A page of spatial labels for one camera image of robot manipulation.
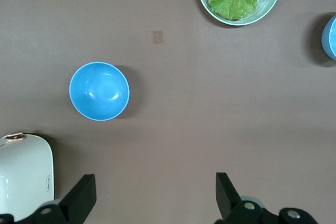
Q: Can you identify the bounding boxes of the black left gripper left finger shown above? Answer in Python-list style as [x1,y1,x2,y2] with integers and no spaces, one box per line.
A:
[31,173,97,224]

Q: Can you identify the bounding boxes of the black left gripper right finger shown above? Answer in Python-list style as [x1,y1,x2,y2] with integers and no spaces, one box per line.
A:
[215,172,266,224]

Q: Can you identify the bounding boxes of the blue bowl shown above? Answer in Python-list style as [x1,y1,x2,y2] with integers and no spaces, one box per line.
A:
[69,61,131,122]
[321,14,336,61]

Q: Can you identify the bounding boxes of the white toaster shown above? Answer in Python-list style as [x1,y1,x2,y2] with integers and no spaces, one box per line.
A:
[0,132,55,222]

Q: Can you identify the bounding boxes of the small tape patch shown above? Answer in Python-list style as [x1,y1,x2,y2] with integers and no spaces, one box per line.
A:
[152,30,164,45]

